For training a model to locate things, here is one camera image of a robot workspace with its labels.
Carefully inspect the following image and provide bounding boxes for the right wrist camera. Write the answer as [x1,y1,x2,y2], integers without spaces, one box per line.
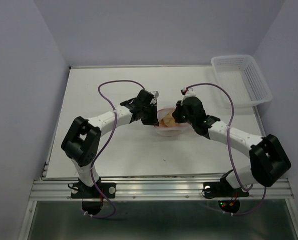
[181,87,196,99]

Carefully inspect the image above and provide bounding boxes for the white mesh laundry bag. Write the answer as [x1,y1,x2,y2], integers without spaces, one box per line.
[154,106,189,137]

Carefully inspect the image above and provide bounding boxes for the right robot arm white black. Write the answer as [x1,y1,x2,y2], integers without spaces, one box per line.
[172,96,291,197]

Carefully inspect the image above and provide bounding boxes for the white plastic basket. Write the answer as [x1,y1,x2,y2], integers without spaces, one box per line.
[211,54,272,108]

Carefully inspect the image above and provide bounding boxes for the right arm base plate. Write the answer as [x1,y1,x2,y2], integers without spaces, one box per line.
[201,178,249,199]

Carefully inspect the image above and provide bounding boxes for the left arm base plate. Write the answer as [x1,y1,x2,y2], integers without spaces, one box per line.
[68,181,116,199]

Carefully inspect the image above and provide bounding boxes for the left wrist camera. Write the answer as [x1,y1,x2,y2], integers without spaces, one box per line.
[151,91,159,99]

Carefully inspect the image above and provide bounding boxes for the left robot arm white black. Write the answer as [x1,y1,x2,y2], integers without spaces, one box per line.
[61,89,159,197]

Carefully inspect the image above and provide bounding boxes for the beige bra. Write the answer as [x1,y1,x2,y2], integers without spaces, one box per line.
[159,112,178,128]

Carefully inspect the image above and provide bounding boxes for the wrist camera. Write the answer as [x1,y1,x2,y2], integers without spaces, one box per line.
[181,87,196,99]
[151,91,159,99]

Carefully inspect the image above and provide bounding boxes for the aluminium rail frame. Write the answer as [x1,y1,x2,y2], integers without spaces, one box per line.
[20,66,298,240]

